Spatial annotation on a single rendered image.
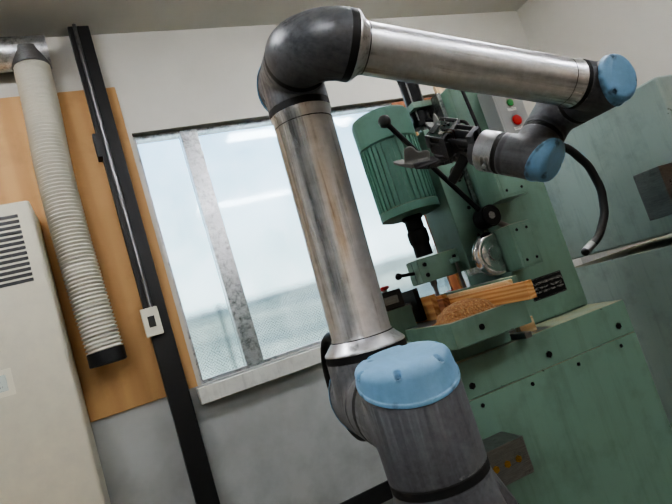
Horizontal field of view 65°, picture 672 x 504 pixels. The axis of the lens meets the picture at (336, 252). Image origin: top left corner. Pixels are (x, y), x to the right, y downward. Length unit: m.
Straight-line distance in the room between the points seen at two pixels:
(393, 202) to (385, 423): 0.82
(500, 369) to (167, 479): 1.74
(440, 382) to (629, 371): 0.91
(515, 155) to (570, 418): 0.68
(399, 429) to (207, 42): 2.70
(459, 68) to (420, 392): 0.54
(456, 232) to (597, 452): 0.66
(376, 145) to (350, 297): 0.69
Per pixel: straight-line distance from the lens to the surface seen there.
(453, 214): 1.52
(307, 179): 0.93
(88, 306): 2.45
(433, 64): 0.94
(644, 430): 1.63
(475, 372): 1.31
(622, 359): 1.59
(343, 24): 0.88
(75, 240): 2.51
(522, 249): 1.45
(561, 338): 1.46
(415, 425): 0.75
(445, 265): 1.51
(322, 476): 2.83
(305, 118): 0.95
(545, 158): 1.13
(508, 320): 1.27
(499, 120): 1.59
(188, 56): 3.12
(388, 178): 1.48
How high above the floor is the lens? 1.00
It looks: 6 degrees up
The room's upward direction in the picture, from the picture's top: 18 degrees counter-clockwise
